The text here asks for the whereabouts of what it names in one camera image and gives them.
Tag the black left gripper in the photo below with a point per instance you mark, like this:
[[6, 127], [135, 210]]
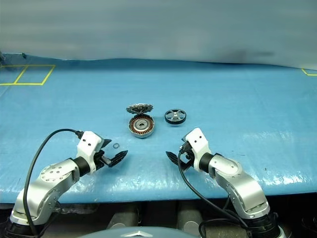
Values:
[[101, 159]]

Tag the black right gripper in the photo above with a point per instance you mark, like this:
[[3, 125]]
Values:
[[187, 155]]

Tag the silver motor stator housing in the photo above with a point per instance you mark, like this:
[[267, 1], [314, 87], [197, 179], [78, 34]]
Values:
[[135, 127]]

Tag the black rotor with silver spokes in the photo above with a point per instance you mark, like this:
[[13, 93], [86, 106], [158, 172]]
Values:
[[174, 116]]

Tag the silver toothed gear plate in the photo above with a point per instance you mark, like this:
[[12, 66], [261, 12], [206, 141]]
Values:
[[138, 108]]

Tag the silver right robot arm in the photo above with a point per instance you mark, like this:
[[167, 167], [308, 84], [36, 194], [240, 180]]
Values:
[[235, 178]]

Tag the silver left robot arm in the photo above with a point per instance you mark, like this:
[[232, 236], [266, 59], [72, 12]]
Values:
[[49, 178]]

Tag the grey rounded cylinder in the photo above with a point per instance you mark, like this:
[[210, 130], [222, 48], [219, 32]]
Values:
[[123, 218], [189, 218]]

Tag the grey robot torso with emblem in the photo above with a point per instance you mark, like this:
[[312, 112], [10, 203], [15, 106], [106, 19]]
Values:
[[143, 233]]

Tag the blue plastic table cover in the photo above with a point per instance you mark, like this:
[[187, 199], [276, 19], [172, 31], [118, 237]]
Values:
[[158, 86]]

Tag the small dark clip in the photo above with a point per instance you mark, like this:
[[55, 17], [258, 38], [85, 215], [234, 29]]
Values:
[[24, 55]]

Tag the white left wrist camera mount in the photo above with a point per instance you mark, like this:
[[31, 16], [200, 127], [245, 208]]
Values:
[[88, 146]]

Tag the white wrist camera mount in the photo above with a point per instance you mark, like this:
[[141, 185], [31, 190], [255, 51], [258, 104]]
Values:
[[88, 146], [198, 143]]

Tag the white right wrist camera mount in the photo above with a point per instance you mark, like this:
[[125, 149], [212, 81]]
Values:
[[198, 143]]

